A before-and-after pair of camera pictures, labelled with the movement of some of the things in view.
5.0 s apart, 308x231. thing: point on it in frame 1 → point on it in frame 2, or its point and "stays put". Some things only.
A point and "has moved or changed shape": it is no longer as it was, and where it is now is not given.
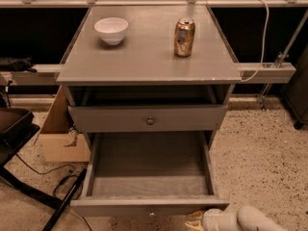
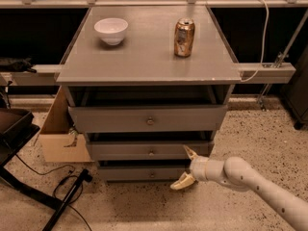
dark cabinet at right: (295, 93) stays put
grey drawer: (144, 173) has moved or changed shape
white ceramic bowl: (112, 30) stays put
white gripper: (210, 219) → (197, 168)
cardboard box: (59, 143) stays put
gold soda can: (184, 37) stays put
